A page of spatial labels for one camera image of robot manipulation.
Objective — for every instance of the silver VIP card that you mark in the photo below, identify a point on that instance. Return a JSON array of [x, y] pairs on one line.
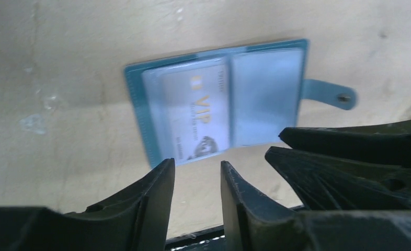
[[196, 96]]

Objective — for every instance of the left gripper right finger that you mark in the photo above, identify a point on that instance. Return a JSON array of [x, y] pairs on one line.
[[253, 221]]

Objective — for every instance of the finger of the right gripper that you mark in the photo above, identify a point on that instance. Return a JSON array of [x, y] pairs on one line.
[[387, 144], [329, 183]]

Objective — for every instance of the teal card holder wallet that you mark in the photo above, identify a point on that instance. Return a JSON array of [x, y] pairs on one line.
[[266, 85]]

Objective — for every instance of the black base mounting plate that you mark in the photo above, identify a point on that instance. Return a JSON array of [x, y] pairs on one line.
[[208, 239]]

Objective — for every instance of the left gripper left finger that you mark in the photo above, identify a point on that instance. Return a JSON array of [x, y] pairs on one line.
[[135, 218]]

